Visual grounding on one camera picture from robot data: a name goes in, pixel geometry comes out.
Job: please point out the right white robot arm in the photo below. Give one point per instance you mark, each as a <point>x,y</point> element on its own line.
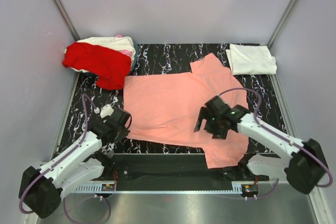
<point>283,148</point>

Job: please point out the aluminium rail frame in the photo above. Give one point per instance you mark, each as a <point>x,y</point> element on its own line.
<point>42,190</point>

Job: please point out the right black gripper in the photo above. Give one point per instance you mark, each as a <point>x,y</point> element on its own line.
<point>205,114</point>

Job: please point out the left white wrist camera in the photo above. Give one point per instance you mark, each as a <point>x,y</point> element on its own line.
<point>104,111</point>

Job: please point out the left small circuit board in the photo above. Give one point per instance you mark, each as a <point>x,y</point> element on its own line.
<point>108,187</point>

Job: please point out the small circuit board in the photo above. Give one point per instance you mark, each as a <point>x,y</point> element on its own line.
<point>250,188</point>
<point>108,187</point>

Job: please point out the red t-shirt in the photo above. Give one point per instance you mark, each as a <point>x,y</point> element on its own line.
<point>109,65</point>

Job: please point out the folded white t-shirt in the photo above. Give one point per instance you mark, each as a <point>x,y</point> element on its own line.
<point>250,60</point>

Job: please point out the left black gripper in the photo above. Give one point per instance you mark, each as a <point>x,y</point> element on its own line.
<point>123,135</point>

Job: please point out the right small circuit board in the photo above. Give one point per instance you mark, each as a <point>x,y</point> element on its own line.
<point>250,188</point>

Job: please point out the salmon pink t-shirt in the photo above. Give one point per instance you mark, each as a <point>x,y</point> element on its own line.
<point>165,108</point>

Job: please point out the cream white t-shirt in pile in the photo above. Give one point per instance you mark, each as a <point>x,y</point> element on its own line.
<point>123,43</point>

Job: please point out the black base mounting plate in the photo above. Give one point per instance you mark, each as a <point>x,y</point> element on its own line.
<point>172,173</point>

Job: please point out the black marble pattern mat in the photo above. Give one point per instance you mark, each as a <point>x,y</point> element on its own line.
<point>162,59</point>

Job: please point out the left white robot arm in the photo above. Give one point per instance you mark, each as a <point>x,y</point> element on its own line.
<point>60,166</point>

